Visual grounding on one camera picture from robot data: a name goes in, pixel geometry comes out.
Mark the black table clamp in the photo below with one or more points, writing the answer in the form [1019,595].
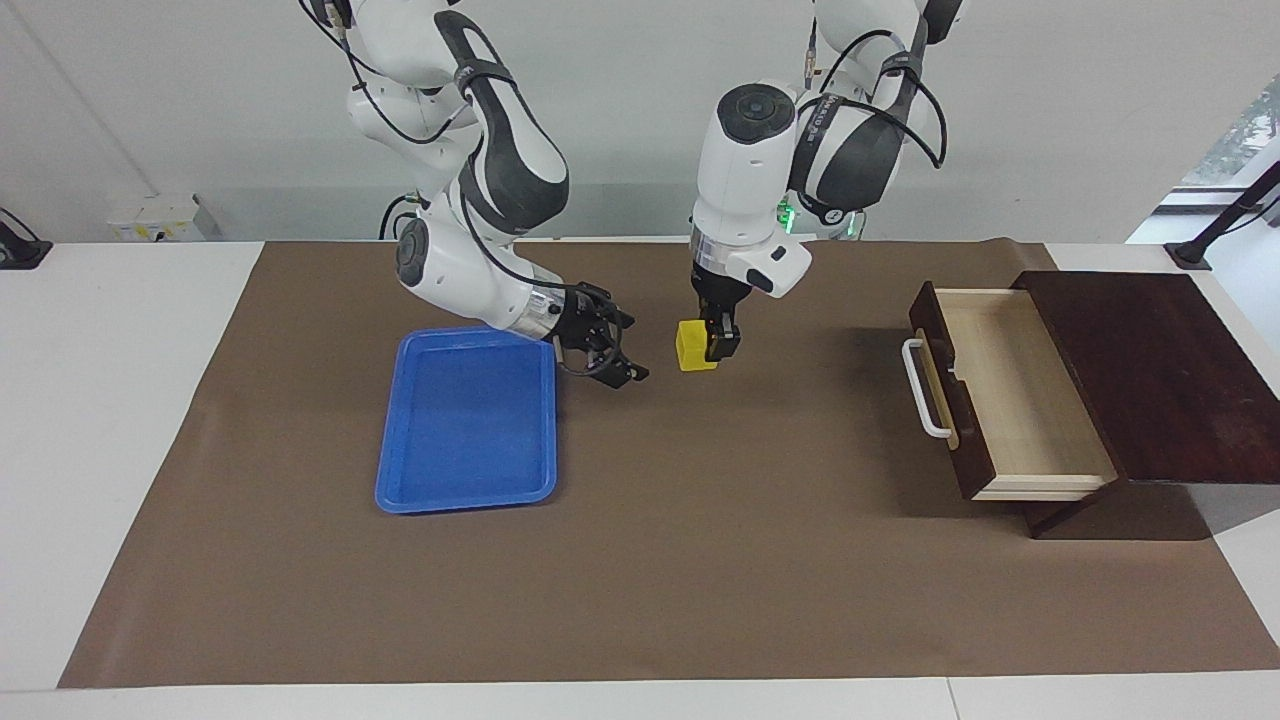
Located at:
[20,250]

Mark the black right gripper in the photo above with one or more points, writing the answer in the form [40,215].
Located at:
[578,322]

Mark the window with greenery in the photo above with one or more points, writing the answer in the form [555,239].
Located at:
[1240,140]

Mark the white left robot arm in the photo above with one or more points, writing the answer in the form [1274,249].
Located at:
[745,170]

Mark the brown table mat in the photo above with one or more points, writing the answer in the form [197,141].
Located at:
[700,560]

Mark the white wall box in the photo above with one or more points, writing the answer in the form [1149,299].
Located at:
[160,220]

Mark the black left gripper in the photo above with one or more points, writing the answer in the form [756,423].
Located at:
[722,292]

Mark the black angled stand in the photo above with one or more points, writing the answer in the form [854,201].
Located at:
[1225,220]

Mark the dark wooden cabinet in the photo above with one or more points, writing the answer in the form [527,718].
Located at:
[1150,380]

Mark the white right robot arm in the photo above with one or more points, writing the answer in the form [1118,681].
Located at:
[450,270]

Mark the blue plastic tray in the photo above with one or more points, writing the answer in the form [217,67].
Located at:
[465,430]

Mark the yellow cube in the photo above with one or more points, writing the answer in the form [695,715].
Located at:
[690,350]

